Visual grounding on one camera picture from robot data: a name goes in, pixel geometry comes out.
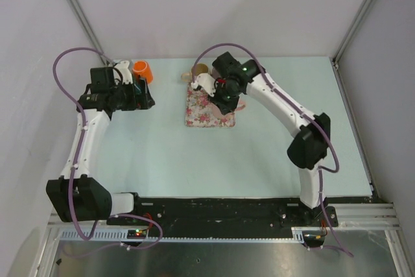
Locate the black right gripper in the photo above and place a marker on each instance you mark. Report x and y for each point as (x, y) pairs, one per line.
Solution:
(225, 108)

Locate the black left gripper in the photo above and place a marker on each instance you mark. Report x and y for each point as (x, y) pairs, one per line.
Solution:
(145, 100)

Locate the pink ceramic mug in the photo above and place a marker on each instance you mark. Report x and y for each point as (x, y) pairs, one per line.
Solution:
(216, 112)

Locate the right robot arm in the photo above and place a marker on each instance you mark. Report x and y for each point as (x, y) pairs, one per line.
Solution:
(310, 133)

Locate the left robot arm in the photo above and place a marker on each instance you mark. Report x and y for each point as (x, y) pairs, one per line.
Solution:
(77, 189)

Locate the dark green mug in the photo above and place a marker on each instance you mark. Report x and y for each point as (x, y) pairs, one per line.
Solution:
(139, 90)

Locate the orange mug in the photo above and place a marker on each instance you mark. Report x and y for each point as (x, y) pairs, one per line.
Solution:
(141, 69)

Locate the floral pattern tray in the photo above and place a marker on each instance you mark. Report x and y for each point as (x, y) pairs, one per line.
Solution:
(199, 112)

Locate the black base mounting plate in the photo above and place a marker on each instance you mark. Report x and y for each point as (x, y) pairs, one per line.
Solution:
(287, 211)

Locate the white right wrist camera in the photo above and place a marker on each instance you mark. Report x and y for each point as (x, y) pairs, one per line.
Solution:
(206, 82)

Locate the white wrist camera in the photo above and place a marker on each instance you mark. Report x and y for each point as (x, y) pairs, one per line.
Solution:
(206, 82)
(125, 67)

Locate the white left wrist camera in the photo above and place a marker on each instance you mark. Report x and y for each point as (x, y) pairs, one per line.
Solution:
(125, 67)

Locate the grey slotted cable duct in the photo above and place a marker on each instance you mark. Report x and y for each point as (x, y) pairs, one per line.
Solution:
(294, 235)

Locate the aluminium frame rail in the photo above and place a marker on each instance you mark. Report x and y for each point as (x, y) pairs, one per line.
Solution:
(367, 216)

